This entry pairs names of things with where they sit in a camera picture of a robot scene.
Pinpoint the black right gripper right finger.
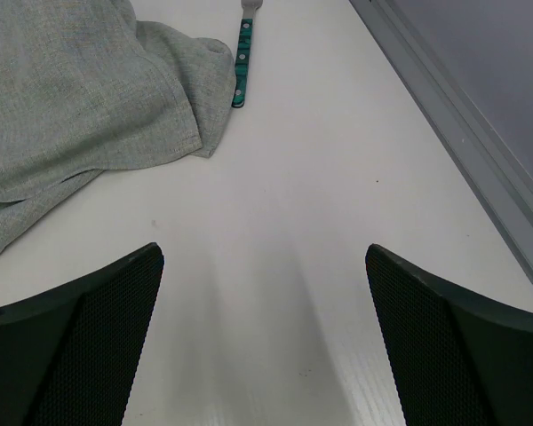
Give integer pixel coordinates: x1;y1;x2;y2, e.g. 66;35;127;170
365;244;533;425

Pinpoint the aluminium right side rail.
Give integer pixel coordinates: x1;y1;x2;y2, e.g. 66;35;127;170
352;1;533;284

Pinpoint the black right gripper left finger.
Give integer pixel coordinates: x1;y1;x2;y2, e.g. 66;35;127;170
0;243;163;426

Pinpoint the green handled fork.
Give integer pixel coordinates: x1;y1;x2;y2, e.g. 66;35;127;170
232;0;263;108

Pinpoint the grey cloth napkin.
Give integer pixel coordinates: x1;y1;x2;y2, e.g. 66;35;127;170
0;1;235;254

